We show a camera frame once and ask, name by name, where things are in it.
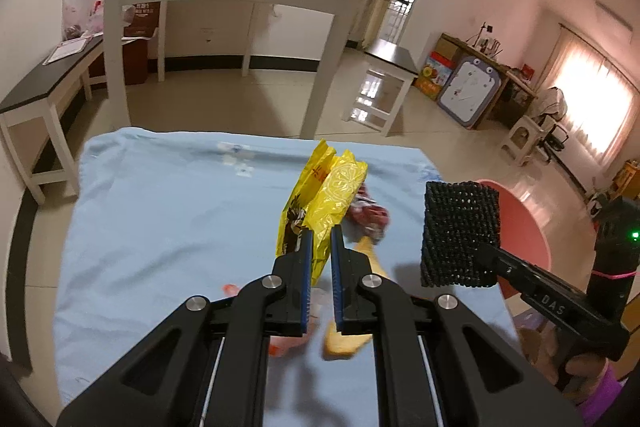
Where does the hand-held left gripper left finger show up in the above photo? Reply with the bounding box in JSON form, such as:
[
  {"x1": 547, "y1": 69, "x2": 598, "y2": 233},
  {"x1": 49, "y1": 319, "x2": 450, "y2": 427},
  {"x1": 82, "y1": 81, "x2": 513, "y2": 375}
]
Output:
[{"x1": 57, "y1": 229, "x2": 315, "y2": 427}]

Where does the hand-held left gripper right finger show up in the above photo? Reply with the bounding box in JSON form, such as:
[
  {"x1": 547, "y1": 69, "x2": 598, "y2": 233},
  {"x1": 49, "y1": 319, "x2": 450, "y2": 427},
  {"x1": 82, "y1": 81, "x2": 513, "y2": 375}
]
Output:
[{"x1": 330, "y1": 224, "x2": 583, "y2": 427}]

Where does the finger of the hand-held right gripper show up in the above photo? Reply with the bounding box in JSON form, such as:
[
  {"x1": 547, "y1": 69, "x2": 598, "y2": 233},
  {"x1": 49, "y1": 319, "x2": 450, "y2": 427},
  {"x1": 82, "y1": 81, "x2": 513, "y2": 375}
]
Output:
[{"x1": 475, "y1": 243, "x2": 586, "y2": 323}]

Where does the pink plastic basin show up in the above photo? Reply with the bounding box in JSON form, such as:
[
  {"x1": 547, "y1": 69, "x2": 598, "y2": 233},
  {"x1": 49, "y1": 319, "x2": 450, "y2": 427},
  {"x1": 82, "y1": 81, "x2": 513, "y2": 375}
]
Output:
[{"x1": 472, "y1": 179, "x2": 553, "y2": 303}]

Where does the orange yellow wrapper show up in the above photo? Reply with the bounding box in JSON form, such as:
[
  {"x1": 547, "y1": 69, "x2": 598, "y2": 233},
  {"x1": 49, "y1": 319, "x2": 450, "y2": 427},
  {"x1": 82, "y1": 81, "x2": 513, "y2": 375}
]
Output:
[{"x1": 321, "y1": 236, "x2": 390, "y2": 362}]

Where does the pink wrapper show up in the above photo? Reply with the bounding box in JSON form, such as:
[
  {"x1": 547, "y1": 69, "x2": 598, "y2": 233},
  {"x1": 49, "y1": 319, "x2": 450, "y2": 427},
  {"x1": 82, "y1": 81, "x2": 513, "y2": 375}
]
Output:
[{"x1": 269, "y1": 317, "x2": 311, "y2": 358}]

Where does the dark red wrapper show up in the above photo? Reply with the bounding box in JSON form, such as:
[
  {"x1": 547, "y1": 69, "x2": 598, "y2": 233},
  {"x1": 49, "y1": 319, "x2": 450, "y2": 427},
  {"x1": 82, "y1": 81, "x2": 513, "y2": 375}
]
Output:
[{"x1": 347, "y1": 184, "x2": 391, "y2": 243}]

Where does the yellow packet with black figure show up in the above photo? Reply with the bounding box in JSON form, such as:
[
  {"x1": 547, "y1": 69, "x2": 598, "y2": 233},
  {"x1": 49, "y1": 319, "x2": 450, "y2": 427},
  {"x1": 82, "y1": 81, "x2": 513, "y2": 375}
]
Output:
[{"x1": 276, "y1": 139, "x2": 337, "y2": 258}]

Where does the black foam net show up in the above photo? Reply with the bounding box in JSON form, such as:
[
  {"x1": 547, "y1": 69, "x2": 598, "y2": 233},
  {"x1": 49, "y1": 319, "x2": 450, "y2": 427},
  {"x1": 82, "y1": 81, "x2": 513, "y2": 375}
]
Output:
[{"x1": 420, "y1": 180, "x2": 502, "y2": 289}]

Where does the yellow lemon print packet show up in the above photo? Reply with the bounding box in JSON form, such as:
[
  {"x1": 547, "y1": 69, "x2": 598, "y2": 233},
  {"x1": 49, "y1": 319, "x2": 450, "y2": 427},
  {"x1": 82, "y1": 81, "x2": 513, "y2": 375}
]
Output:
[{"x1": 310, "y1": 150, "x2": 368, "y2": 288}]

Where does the person's right forearm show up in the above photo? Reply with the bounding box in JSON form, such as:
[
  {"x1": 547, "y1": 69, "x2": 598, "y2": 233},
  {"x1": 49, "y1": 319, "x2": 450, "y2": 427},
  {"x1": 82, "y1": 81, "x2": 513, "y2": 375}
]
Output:
[{"x1": 582, "y1": 364, "x2": 633, "y2": 425}]

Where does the person's right hand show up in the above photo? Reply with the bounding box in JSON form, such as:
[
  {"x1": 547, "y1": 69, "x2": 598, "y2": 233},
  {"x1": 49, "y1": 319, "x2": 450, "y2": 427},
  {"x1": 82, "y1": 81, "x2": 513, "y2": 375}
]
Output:
[{"x1": 561, "y1": 354, "x2": 615, "y2": 405}]

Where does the wooden cabinet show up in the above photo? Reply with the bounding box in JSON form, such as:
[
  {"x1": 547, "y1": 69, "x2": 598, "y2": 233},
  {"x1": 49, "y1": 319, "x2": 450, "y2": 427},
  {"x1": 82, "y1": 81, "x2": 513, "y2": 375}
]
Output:
[{"x1": 612, "y1": 159, "x2": 640, "y2": 202}]

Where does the light blue floral tablecloth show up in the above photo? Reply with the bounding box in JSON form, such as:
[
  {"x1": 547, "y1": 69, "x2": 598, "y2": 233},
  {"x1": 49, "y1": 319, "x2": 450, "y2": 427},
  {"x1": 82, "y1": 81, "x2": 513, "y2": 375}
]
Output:
[{"x1": 52, "y1": 127, "x2": 518, "y2": 427}]

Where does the white sheer curtain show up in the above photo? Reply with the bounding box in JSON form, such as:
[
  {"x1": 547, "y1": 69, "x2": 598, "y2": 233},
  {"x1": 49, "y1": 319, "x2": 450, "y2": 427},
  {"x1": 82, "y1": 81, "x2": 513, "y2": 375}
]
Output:
[{"x1": 542, "y1": 27, "x2": 638, "y2": 172}]

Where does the white plastic stool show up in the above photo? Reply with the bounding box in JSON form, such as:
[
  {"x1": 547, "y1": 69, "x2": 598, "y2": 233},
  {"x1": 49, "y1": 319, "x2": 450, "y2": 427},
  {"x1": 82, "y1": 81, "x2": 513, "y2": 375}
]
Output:
[{"x1": 500, "y1": 114, "x2": 543, "y2": 166}]

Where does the office chair with clothes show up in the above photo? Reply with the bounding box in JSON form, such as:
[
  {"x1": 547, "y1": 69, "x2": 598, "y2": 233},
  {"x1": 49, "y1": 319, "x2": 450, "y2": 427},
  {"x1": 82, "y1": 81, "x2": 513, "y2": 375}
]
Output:
[{"x1": 535, "y1": 86, "x2": 571, "y2": 158}]

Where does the wooden desk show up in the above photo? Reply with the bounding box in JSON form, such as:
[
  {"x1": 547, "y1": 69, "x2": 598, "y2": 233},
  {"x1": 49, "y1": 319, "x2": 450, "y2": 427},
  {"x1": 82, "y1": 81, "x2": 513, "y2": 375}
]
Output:
[{"x1": 432, "y1": 33, "x2": 538, "y2": 130}]

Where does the cartoon face whiteboard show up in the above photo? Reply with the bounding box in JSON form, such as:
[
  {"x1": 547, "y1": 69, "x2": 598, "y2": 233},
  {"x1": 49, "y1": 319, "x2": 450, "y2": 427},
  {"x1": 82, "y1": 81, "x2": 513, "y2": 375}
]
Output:
[{"x1": 436, "y1": 54, "x2": 502, "y2": 129}]

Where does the fruit print cardboard box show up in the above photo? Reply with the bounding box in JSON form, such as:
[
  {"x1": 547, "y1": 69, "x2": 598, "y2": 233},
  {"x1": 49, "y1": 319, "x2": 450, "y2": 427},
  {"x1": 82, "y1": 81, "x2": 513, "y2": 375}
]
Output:
[{"x1": 414, "y1": 52, "x2": 456, "y2": 100}]

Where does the ceiling light panel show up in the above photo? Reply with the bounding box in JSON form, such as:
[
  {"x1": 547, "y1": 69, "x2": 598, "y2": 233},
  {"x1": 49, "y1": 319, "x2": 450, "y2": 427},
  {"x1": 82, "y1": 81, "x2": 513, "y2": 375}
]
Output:
[{"x1": 595, "y1": 0, "x2": 636, "y2": 28}]

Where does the white stool with black top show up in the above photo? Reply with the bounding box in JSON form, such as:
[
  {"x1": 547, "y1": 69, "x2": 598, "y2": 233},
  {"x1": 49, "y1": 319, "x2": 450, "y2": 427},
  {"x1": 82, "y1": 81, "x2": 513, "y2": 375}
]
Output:
[{"x1": 342, "y1": 42, "x2": 420, "y2": 138}]

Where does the brown cardboard box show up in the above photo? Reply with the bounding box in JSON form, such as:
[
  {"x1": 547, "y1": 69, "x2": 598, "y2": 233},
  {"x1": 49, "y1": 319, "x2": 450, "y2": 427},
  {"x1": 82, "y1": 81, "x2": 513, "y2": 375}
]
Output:
[{"x1": 435, "y1": 38, "x2": 461, "y2": 60}]

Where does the white paper sheet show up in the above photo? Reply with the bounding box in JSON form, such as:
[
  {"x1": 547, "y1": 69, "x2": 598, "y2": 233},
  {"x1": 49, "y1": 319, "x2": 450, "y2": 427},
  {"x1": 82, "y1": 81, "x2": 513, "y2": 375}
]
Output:
[{"x1": 42, "y1": 38, "x2": 93, "y2": 65}]

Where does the white bench with black top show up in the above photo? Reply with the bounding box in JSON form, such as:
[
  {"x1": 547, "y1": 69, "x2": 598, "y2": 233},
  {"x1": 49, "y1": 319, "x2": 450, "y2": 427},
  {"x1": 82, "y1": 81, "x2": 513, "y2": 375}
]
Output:
[{"x1": 0, "y1": 34, "x2": 108, "y2": 205}]

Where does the translucent plastic bag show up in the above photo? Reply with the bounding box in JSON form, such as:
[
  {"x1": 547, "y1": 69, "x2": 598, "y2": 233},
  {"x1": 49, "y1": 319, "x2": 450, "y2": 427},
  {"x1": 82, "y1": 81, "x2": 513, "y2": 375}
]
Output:
[{"x1": 61, "y1": 0, "x2": 108, "y2": 42}]

